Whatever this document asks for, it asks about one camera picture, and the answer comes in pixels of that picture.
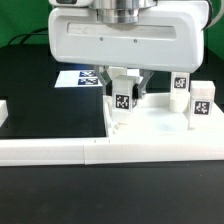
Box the white sheet with markers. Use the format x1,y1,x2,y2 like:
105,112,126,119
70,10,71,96
54,70,101,88

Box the white U-shaped obstacle fence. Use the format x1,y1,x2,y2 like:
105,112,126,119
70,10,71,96
0,95,224,167

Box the white square tabletop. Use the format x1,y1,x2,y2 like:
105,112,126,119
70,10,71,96
103,93,224,139

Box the black cables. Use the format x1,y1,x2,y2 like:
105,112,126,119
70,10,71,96
7,28,49,46

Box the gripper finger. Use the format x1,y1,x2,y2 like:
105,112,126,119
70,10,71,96
94,65,112,95
132,69,154,99

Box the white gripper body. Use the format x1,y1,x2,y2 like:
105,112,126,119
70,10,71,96
48,1,209,73

